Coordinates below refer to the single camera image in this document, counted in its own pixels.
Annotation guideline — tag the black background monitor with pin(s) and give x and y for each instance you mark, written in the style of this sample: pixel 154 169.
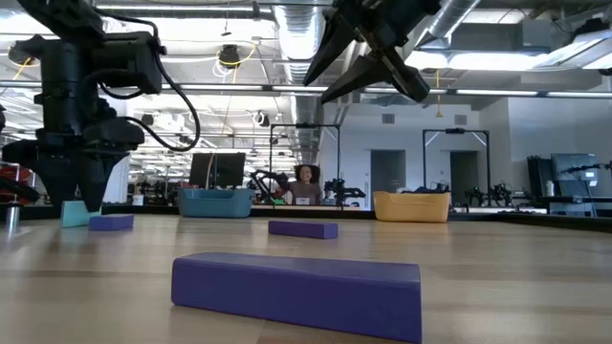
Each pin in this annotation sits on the black background monitor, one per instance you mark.
pixel 225 169

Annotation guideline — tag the black metal table frame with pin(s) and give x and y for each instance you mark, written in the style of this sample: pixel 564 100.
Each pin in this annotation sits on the black metal table frame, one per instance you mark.
pixel 526 217

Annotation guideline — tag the dark blue rectangular block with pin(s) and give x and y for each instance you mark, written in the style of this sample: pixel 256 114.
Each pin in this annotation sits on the dark blue rectangular block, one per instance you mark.
pixel 296 291
pixel 111 222
pixel 302 230

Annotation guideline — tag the light blue triangle block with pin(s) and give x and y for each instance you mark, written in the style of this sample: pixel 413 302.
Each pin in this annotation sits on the light blue triangle block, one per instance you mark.
pixel 72 217

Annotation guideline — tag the slanted silver ventilation duct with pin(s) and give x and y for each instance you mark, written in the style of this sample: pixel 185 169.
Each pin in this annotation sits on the slanted silver ventilation duct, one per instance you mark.
pixel 454 16

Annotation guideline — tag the blue plastic bin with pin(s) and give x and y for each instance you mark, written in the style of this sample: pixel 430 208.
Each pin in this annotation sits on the blue plastic bin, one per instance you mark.
pixel 215 203

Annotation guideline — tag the grey desk monitor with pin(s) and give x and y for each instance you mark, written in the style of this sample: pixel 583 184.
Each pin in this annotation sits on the grey desk monitor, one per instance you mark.
pixel 574 165

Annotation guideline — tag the long ceiling light strip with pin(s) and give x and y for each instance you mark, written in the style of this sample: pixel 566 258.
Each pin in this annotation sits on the long ceiling light strip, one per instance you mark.
pixel 502 92

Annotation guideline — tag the yellow plastic bin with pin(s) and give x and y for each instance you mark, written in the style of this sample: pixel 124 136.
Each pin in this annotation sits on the yellow plastic bin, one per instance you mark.
pixel 411 208

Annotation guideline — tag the black gantry frame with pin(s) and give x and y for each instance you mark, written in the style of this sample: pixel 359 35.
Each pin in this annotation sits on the black gantry frame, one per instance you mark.
pixel 455 130
pixel 306 125

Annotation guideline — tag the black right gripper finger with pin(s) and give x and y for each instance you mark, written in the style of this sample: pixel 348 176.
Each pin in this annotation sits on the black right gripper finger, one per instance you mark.
pixel 368 71
pixel 337 43

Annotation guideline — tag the red cabinet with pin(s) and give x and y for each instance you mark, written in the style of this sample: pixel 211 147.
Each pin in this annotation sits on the red cabinet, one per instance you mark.
pixel 14 173

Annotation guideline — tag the white bottle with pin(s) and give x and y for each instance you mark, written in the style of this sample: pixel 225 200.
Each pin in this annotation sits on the white bottle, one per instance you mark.
pixel 550 188

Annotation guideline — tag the grey door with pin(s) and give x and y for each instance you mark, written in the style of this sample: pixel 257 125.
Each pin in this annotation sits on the grey door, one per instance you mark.
pixel 387 177
pixel 464 174

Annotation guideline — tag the person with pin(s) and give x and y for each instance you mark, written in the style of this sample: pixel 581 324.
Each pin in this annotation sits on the person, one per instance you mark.
pixel 306 186

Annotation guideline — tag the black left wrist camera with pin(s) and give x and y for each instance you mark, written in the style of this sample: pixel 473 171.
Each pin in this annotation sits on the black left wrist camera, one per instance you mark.
pixel 126 62

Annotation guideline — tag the black background robot arm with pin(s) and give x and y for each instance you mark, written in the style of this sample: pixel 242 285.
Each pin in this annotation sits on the black background robot arm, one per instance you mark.
pixel 268 181
pixel 344 193

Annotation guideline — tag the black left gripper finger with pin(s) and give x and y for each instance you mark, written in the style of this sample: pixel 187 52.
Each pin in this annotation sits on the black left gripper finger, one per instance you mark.
pixel 59 181
pixel 93 181

